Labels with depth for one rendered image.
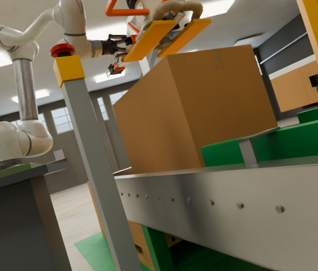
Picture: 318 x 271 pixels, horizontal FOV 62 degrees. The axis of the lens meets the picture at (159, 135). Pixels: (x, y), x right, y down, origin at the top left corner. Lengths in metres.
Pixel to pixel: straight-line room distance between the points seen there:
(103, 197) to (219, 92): 0.52
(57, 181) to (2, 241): 11.40
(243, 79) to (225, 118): 0.18
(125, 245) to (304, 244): 0.48
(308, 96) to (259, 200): 2.30
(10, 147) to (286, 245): 1.34
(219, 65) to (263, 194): 0.60
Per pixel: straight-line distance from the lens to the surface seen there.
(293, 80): 2.82
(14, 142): 1.57
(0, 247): 1.54
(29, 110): 1.74
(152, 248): 1.07
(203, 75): 0.93
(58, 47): 0.83
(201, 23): 1.22
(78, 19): 1.33
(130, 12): 1.21
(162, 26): 1.11
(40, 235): 1.48
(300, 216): 0.47
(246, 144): 0.52
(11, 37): 1.67
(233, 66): 1.03
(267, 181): 0.48
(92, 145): 0.76
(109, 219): 0.78
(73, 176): 12.74
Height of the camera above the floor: 0.68
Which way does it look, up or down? 2 degrees up
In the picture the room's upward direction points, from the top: 17 degrees counter-clockwise
